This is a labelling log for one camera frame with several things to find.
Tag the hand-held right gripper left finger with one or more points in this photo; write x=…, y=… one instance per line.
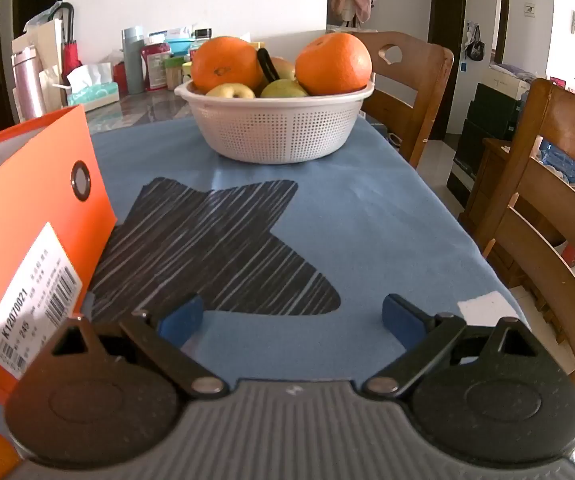
x=183, y=319

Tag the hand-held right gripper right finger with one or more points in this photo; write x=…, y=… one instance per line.
x=403, y=321

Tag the orange cardboard box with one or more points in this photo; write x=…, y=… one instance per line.
x=27, y=185

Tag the wooden chair with heart cutout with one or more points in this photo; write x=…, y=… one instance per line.
x=417, y=95
x=532, y=240

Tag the wooden side table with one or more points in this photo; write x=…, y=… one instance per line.
x=487, y=175

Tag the white perforated plastic basket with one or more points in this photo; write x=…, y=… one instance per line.
x=272, y=130

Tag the black cabinet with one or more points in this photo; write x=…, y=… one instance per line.
x=492, y=120

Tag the green tissue box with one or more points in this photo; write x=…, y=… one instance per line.
x=94, y=92

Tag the green-lidded jar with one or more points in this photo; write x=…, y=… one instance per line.
x=175, y=72

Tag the green pear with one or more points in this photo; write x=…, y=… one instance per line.
x=283, y=90

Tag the red snack packet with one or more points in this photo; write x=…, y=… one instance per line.
x=155, y=67

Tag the large orange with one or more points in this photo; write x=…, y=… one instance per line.
x=225, y=62
x=333, y=62

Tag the grey cylindrical bottle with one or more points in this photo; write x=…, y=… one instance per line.
x=133, y=60

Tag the black curved fruit stalk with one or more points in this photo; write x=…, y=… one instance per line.
x=266, y=62

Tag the reddish yellow apple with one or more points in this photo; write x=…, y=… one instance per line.
x=284, y=68

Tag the blue plastic bowl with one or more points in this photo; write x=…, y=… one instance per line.
x=178, y=47

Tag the pink thermos bottle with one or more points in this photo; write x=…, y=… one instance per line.
x=29, y=85

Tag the black hanging bag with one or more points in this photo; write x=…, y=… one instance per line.
x=476, y=49

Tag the red folded umbrella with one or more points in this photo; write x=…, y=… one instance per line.
x=72, y=57

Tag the beige paper bag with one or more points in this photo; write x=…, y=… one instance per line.
x=47, y=45

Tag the white plastic bag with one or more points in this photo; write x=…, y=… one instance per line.
x=42, y=15

